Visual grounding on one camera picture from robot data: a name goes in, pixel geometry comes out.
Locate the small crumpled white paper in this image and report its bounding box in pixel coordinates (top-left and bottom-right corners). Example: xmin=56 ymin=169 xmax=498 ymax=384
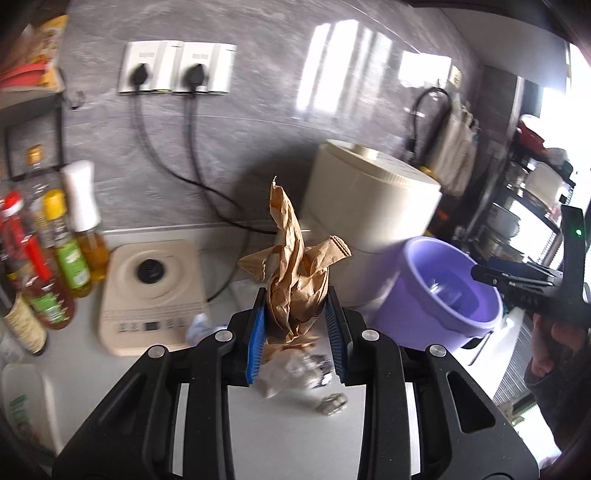
xmin=186 ymin=314 xmax=213 ymax=344

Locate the brown paper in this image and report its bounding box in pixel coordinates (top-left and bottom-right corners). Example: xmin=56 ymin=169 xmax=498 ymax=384
xmin=238 ymin=175 xmax=352 ymax=352

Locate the black power cable with plug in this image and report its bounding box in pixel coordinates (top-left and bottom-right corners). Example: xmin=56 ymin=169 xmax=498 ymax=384
xmin=131 ymin=62 xmax=254 ymax=303
xmin=184 ymin=62 xmax=280 ymax=236

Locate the yellow cap green label bottle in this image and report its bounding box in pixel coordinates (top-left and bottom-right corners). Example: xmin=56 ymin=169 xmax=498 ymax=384
xmin=44 ymin=189 xmax=93 ymax=301

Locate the hanging black cable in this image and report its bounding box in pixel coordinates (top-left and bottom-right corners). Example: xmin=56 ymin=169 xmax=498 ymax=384
xmin=405 ymin=87 xmax=453 ymax=154

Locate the white cap oil sprayer bottle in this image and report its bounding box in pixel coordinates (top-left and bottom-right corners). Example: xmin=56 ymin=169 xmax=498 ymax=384
xmin=62 ymin=160 xmax=109 ymax=282

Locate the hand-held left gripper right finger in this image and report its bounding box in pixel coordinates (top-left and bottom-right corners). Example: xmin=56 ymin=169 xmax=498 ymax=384
xmin=323 ymin=286 xmax=541 ymax=480

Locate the red bowl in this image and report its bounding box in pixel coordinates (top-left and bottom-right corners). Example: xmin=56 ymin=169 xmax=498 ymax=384
xmin=517 ymin=115 xmax=548 ymax=153

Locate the yellow snack packet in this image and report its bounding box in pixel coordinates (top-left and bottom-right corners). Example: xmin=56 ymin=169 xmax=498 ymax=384
xmin=25 ymin=16 xmax=70 ymax=90

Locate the white tissue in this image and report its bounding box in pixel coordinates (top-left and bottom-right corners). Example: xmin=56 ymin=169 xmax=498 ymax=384
xmin=256 ymin=351 xmax=310 ymax=400

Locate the small foil piece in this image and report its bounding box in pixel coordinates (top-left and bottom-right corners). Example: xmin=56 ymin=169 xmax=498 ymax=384
xmin=316 ymin=392 xmax=347 ymax=416

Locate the dark sauce bottle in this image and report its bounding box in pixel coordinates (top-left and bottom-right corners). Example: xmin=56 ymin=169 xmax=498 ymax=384
xmin=2 ymin=295 xmax=49 ymax=356

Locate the cream appliance base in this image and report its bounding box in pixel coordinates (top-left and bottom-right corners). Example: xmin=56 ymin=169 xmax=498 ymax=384
xmin=98 ymin=240 xmax=212 ymax=357

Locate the foil ball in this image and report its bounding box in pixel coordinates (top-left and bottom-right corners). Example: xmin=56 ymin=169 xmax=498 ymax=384
xmin=300 ymin=351 xmax=334 ymax=391

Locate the red cap sauce bottle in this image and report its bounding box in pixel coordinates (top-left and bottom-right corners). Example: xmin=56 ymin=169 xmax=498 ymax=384
xmin=0 ymin=191 xmax=77 ymax=330

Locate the person's right forearm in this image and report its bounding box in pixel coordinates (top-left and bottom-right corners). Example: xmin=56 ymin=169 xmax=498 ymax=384
xmin=524 ymin=364 xmax=591 ymax=457

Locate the purple plastic basin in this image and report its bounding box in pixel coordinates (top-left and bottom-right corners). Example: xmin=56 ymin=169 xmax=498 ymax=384
xmin=369 ymin=236 xmax=504 ymax=352

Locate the white plastic jug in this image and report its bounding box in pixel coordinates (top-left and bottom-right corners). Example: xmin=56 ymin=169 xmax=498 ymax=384
xmin=0 ymin=364 xmax=63 ymax=455

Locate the red plastic dish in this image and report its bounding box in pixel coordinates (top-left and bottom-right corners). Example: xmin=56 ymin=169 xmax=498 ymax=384
xmin=0 ymin=65 xmax=51 ymax=89

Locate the white wall socket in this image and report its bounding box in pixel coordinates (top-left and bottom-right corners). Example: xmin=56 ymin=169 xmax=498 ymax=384
xmin=173 ymin=42 xmax=237 ymax=96
xmin=117 ymin=41 xmax=178 ymax=95

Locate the gold cap clear bottle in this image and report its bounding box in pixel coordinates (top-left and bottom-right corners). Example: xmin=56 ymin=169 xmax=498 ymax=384
xmin=21 ymin=145 xmax=61 ymax=217

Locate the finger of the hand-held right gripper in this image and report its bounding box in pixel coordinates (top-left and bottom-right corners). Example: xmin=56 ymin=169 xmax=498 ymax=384
xmin=487 ymin=257 xmax=561 ymax=278
xmin=471 ymin=264 xmax=555 ymax=289

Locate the steel bowl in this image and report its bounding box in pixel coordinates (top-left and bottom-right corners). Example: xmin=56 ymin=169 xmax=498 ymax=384
xmin=485 ymin=203 xmax=522 ymax=237

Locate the cream rice cooker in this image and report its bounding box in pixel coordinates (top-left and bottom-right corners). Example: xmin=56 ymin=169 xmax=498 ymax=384
xmin=299 ymin=140 xmax=443 ymax=308

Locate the white container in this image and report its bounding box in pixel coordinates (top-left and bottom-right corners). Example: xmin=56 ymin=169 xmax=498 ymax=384
xmin=526 ymin=161 xmax=571 ymax=208

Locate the black metal shelf rack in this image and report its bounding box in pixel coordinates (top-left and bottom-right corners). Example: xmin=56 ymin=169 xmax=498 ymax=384
xmin=0 ymin=90 xmax=65 ymax=183

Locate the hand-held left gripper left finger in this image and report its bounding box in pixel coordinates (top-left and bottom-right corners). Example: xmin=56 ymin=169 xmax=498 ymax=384
xmin=52 ymin=288 xmax=269 ymax=480

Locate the person's right hand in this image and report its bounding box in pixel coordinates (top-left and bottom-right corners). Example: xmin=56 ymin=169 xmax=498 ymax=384
xmin=529 ymin=318 xmax=591 ymax=380

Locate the black dish rack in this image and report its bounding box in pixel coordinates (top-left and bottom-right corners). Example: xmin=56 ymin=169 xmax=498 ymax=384
xmin=462 ymin=115 xmax=578 ymax=278

